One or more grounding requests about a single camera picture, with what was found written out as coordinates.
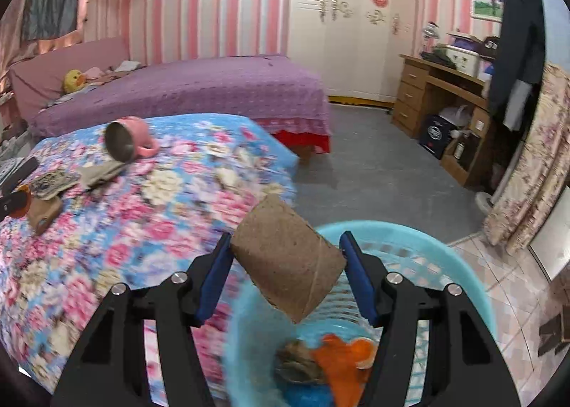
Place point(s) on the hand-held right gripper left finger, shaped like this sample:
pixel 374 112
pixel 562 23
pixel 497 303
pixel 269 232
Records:
pixel 216 278

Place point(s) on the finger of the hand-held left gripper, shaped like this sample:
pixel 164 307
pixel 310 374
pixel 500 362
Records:
pixel 13 202

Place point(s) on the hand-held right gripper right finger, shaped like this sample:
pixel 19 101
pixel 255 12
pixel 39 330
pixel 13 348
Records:
pixel 360 278

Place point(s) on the orange cup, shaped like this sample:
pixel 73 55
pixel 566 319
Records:
pixel 20 212

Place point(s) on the brown cardboard tube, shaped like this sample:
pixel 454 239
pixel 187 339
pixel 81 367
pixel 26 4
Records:
pixel 285 255

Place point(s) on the light blue plastic basket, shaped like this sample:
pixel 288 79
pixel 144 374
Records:
pixel 445 255

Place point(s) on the brown cardboard box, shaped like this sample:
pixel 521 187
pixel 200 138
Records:
pixel 44 211

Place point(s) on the torn dark brown paper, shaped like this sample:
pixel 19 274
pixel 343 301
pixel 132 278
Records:
pixel 53 183

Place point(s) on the flattened beige cardboard piece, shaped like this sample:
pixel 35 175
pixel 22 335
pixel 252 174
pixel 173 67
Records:
pixel 102 171

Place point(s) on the pink headboard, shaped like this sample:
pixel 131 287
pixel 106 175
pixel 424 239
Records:
pixel 44 73

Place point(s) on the yellow duck plush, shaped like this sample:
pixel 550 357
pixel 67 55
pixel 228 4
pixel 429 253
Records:
pixel 73 81

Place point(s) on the pink mug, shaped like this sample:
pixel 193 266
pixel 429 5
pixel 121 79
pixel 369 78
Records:
pixel 138 131

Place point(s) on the white fan stand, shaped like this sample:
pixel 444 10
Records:
pixel 484 201

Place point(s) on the pink clothes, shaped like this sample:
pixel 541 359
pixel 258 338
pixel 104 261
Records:
pixel 94 73

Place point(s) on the open brown cardboard carton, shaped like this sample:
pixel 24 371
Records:
pixel 463 157

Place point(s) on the black printed box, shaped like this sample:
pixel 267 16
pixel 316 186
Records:
pixel 438 135

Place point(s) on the beige folded cloth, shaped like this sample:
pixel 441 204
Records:
pixel 128 66

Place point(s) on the white rounded object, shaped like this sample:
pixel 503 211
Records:
pixel 454 115

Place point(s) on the purple dotted bed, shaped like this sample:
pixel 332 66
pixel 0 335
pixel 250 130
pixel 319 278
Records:
pixel 200 86

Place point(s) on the wooden desk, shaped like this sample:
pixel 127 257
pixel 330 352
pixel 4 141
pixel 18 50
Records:
pixel 412 86

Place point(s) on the floral beige curtain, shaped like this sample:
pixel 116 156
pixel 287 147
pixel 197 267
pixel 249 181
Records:
pixel 534 166

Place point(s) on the cream wardrobe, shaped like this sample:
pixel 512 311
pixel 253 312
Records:
pixel 347 55

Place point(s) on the dark green cloth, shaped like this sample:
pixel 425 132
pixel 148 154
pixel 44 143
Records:
pixel 438 58

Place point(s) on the white storage box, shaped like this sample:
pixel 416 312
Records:
pixel 463 59

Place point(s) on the silver desk lamp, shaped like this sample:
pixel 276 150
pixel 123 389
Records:
pixel 431 30

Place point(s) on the purple bag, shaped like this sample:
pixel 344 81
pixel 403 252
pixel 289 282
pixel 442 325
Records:
pixel 465 37

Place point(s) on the black box white print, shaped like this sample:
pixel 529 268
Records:
pixel 492 48

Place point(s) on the dark hanging jacket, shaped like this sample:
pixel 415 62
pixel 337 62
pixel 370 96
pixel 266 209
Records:
pixel 516 41

